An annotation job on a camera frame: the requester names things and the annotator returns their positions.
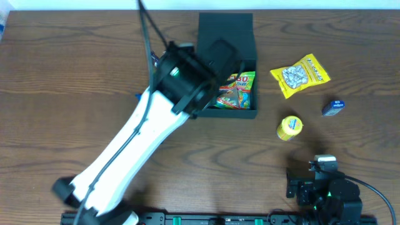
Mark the colourful Haribo gummy bag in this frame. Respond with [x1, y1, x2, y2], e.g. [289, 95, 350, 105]
[214, 71, 256, 110]

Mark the dark blue chocolate bar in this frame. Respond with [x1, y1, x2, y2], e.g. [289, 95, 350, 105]
[151, 51, 160, 67]

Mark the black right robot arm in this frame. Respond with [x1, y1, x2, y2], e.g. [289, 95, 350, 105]
[286, 154, 363, 225]

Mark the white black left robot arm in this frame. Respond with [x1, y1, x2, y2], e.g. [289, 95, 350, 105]
[52, 42, 219, 224]

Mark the yellow round jar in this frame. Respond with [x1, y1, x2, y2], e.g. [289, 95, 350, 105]
[276, 116, 303, 141]

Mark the black open gift box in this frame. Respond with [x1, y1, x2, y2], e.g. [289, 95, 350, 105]
[196, 12, 258, 119]

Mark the yellow sunflower seed bag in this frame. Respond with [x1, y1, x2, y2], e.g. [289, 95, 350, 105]
[270, 54, 331, 99]

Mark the small blue box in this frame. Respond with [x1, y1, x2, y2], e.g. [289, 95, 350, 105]
[321, 100, 345, 116]

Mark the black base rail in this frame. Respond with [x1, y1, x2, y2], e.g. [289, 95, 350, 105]
[61, 212, 378, 225]

